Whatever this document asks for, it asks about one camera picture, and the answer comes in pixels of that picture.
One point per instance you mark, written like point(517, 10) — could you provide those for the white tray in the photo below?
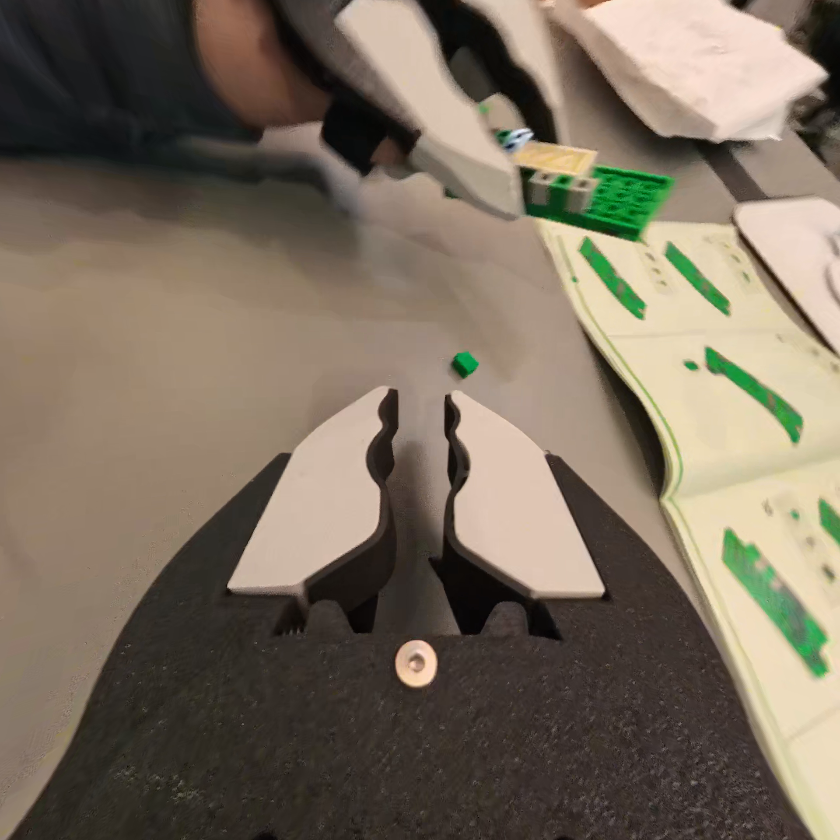
point(787, 262)

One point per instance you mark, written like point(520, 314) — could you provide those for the white paper napkin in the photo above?
point(689, 65)

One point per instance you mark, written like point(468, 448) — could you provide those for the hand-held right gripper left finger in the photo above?
point(315, 512)

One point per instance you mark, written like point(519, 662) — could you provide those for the person's left forearm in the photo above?
point(98, 65)

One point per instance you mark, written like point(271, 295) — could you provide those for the small green brick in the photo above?
point(465, 365)

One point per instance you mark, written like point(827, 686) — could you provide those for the person's left hand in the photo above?
point(256, 72)

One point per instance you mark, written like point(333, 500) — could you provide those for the brick instruction booklet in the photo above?
point(722, 426)

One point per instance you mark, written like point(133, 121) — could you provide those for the green brick assembly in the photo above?
point(623, 197)

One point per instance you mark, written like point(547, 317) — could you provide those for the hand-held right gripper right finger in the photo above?
point(518, 518)

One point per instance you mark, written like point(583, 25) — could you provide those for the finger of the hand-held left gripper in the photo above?
point(531, 46)
point(420, 79)

